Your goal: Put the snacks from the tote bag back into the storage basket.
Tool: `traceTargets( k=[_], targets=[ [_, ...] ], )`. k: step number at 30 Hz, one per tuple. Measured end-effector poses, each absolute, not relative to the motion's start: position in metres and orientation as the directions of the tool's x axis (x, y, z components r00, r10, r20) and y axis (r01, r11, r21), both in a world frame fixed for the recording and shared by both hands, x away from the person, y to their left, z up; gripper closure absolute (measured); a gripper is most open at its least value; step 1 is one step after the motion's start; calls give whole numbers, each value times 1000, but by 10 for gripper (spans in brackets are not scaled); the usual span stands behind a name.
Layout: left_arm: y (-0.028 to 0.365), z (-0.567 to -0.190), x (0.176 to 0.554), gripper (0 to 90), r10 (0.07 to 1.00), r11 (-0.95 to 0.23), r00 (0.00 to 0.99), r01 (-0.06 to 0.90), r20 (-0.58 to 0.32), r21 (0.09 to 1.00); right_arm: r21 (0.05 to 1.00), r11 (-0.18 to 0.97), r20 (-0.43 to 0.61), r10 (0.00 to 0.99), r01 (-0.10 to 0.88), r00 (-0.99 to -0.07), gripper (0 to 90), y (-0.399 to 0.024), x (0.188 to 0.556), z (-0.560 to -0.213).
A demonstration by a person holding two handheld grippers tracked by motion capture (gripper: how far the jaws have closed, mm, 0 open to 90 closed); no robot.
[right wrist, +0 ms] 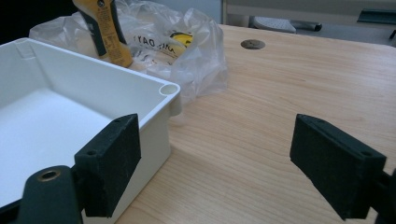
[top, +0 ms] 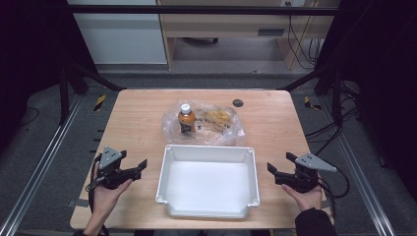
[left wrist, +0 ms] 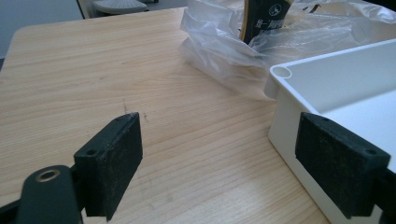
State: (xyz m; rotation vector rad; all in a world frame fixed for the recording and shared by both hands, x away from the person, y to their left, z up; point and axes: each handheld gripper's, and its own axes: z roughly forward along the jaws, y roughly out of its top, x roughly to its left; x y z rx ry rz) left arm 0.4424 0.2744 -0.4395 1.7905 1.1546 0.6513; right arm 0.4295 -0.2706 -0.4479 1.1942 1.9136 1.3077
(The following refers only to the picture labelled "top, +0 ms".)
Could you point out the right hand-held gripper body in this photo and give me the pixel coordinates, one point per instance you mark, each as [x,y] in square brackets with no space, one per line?
[305,178]

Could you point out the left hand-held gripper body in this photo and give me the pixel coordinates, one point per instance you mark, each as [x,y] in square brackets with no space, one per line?
[110,177]

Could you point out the person's right hand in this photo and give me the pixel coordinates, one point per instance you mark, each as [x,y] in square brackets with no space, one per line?
[306,198]

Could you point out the person's left hand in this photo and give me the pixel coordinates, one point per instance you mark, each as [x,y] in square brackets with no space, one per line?
[106,196]

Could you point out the grey tape strip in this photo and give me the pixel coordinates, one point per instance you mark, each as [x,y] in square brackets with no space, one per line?
[78,203]

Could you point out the yellow black floor tape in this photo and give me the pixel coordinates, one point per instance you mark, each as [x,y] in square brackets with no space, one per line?
[100,102]
[309,103]

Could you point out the clear plastic bag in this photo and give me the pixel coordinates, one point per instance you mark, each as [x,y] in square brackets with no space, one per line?
[226,129]

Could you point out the orange drink bottle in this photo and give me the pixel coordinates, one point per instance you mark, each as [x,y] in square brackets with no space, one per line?
[187,120]

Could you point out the white plastic bin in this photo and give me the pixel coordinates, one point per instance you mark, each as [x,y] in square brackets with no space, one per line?
[208,183]

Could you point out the black round table grommet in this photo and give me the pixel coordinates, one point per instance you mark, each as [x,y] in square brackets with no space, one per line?
[238,103]

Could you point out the yellow snack packet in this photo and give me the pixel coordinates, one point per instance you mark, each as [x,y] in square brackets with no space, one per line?
[218,115]

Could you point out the white cabinet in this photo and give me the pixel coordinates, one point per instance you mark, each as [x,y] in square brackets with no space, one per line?
[121,36]

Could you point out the black curtain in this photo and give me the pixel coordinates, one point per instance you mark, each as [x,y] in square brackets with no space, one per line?
[29,59]
[383,82]

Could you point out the wooden desk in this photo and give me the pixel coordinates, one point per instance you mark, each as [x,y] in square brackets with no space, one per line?
[226,23]

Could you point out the aluminium floor rail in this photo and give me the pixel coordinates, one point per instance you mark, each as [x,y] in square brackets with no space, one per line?
[360,170]
[42,160]

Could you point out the black frame strut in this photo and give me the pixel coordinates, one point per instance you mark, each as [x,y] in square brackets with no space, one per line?
[303,80]
[98,80]

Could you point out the black horizontal frame bar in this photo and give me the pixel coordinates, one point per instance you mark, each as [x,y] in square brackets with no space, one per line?
[196,10]

